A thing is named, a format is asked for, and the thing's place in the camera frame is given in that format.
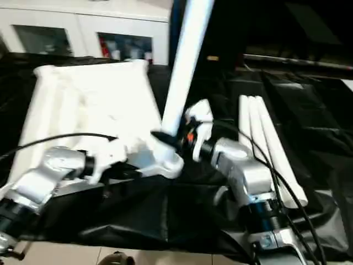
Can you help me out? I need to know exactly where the white plastic table top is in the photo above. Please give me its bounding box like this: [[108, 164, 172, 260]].
[[10, 60, 185, 181]]

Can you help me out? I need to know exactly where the silver metal bar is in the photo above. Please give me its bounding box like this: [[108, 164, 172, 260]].
[[242, 53, 353, 70]]

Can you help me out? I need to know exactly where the black mat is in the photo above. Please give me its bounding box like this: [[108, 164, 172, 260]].
[[0, 52, 353, 262]]

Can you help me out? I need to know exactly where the black case with yellow label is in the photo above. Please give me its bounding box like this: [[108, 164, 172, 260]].
[[169, 0, 244, 73]]

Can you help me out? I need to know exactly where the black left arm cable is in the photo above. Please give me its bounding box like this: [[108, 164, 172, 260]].
[[0, 132, 120, 161]]

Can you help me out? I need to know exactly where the white cabinet with windows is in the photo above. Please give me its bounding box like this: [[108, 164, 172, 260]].
[[0, 0, 170, 66]]

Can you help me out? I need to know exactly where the red fire extinguisher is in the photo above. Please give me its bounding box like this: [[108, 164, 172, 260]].
[[99, 38, 110, 58]]

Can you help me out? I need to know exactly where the white plastic table leg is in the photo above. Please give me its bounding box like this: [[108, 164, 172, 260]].
[[152, 0, 216, 179], [247, 96, 281, 169], [254, 96, 309, 208], [238, 95, 261, 157]]

